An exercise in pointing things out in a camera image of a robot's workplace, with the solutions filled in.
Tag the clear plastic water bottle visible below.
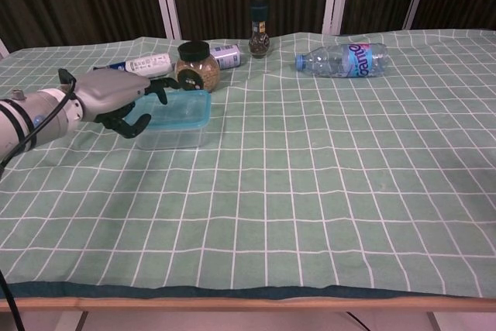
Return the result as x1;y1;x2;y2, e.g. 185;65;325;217
294;42;388;79

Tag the white and blue drink can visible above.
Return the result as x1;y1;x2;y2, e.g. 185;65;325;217
209;43;243;71

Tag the spice grinder bottle dark cap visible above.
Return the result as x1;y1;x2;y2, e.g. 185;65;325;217
247;2;272;57

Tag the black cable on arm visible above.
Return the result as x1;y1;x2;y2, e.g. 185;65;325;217
0;68;78;331

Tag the dark teal under cloth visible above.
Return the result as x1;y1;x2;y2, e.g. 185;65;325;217
0;280;496;302

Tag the blue translucent plastic lid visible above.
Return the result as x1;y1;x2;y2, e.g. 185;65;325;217
133;88;213;131

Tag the transparent plastic container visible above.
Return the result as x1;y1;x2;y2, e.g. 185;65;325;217
133;117;212;150

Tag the white spray can blue cap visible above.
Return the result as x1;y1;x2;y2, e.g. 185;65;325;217
92;53;174;78

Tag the round grain jar black lid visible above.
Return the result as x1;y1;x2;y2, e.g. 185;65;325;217
174;40;221;92

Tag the green checked tablecloth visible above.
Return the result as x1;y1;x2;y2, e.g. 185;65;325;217
0;28;496;297

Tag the wooden table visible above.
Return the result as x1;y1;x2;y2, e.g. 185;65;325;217
0;295;496;331

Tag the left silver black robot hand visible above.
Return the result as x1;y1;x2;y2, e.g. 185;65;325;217
71;71;183;139

